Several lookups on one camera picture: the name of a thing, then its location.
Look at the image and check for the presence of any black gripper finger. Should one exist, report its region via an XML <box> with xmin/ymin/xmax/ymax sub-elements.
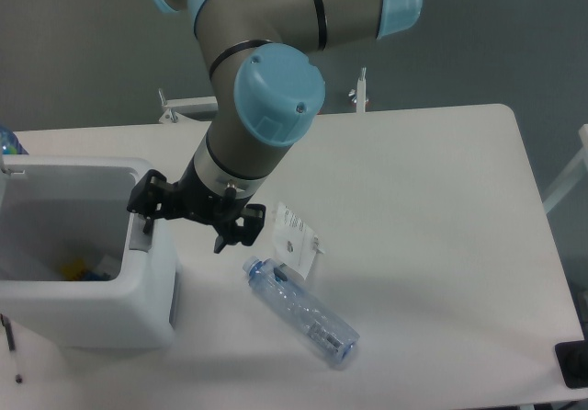
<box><xmin>127</xmin><ymin>169</ymin><xmax>168</xmax><ymax>233</ymax></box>
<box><xmin>213</xmin><ymin>204</ymin><xmax>266</xmax><ymax>254</ymax></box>

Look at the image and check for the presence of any white push-lid trash can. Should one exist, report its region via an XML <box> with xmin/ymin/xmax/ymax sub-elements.
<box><xmin>1</xmin><ymin>155</ymin><xmax>180</xmax><ymax>349</ymax></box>

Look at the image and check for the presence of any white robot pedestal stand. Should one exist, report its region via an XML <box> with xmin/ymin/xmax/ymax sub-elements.
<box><xmin>157</xmin><ymin>66</ymin><xmax>369</xmax><ymax>124</ymax></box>

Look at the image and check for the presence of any clear blue plastic bottle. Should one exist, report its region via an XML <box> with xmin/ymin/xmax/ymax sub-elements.
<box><xmin>243</xmin><ymin>256</ymin><xmax>359</xmax><ymax>366</ymax></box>

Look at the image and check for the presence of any blue bottle at edge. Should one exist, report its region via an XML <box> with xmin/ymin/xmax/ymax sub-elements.
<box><xmin>0</xmin><ymin>125</ymin><xmax>28</xmax><ymax>155</ymax></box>

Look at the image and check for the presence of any black pen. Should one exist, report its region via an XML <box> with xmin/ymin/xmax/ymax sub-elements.
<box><xmin>0</xmin><ymin>313</ymin><xmax>24</xmax><ymax>384</ymax></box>

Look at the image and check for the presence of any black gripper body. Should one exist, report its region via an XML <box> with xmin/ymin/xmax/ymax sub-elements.
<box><xmin>163</xmin><ymin>162</ymin><xmax>250</xmax><ymax>226</ymax></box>

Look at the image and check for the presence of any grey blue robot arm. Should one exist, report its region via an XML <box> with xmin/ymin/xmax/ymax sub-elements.
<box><xmin>128</xmin><ymin>0</ymin><xmax>423</xmax><ymax>252</ymax></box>

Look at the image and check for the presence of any white paper packet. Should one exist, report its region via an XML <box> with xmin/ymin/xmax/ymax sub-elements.
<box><xmin>272</xmin><ymin>202</ymin><xmax>325</xmax><ymax>279</ymax></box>

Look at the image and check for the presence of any black device at corner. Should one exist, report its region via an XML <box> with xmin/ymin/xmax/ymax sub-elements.
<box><xmin>555</xmin><ymin>340</ymin><xmax>587</xmax><ymax>390</ymax></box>

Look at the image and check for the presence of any white frame at right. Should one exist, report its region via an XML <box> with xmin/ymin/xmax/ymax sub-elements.
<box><xmin>543</xmin><ymin>124</ymin><xmax>587</xmax><ymax>214</ymax></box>

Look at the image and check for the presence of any yellow blue trash inside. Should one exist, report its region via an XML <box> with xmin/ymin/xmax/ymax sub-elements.
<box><xmin>59</xmin><ymin>258</ymin><xmax>113</xmax><ymax>281</ymax></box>

